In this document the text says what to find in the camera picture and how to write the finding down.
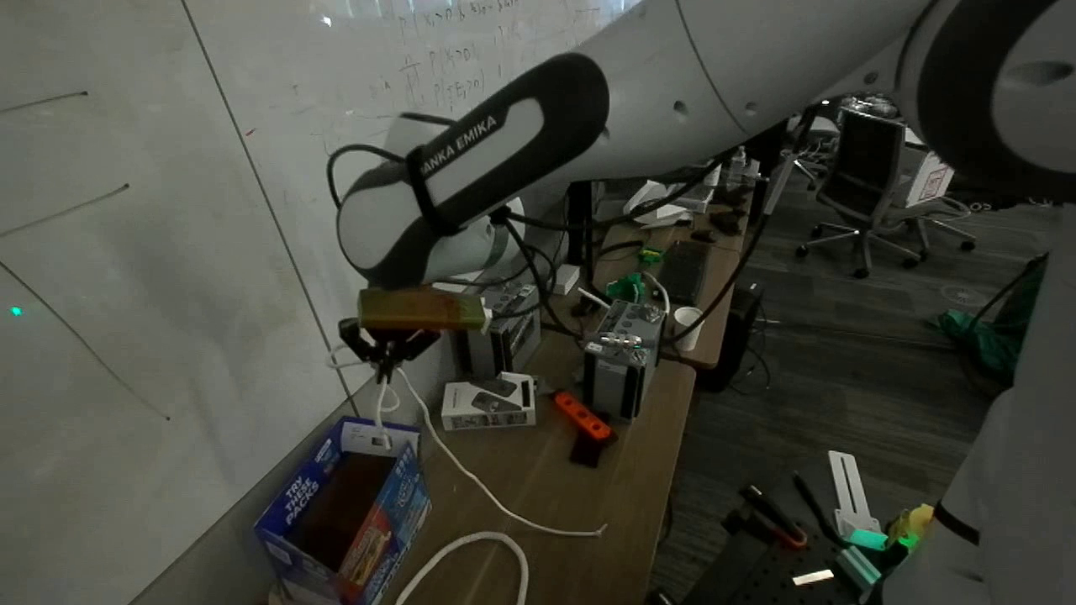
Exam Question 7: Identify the white plastic stand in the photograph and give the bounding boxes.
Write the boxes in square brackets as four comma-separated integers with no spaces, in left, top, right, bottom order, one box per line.
[825,446,889,537]

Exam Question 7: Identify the black office chair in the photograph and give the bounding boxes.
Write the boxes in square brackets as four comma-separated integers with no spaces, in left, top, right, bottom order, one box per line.
[796,105,979,282]

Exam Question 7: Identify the small white open box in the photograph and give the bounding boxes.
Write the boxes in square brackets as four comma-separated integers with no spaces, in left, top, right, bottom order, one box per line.
[436,369,543,433]

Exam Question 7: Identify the black flat block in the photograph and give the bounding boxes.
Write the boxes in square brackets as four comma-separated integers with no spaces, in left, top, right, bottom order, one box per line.
[568,431,615,469]

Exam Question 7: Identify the black clamp orange handle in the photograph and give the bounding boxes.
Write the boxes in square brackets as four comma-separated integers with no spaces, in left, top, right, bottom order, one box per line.
[732,480,813,553]

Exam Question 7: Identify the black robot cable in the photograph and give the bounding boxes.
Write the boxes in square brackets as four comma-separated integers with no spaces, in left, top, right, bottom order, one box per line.
[326,140,778,349]

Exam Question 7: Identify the teal plastic clamp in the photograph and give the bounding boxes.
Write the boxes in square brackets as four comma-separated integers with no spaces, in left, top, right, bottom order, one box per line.
[834,519,901,590]

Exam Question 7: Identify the black computer tower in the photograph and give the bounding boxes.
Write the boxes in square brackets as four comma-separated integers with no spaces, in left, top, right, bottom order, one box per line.
[698,282,768,397]

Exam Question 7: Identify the thin white rope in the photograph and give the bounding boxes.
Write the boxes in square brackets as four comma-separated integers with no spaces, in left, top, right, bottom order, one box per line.
[374,366,611,541]

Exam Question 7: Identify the green floor object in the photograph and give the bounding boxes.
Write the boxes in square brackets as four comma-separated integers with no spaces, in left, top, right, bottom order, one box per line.
[926,291,1038,384]

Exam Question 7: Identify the grey box with label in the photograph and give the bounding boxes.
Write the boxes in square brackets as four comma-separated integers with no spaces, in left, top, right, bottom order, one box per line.
[452,282,545,384]

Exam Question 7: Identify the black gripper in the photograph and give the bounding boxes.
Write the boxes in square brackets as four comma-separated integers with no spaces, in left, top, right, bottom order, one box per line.
[336,314,445,389]

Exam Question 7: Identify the orange block with holes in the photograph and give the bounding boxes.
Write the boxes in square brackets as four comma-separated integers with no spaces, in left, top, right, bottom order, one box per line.
[550,386,619,446]

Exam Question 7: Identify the green bottle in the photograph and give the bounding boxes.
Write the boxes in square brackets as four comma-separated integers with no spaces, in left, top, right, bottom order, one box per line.
[604,246,670,301]

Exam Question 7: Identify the large grey metal box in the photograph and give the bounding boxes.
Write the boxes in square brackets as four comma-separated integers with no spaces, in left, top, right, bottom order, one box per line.
[577,300,670,424]

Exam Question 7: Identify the blue cardboard box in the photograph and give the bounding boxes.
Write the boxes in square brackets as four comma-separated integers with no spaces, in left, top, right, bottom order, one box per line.
[252,416,434,605]

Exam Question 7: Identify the white paper cup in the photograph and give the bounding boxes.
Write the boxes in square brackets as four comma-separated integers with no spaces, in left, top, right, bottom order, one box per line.
[670,301,709,351]

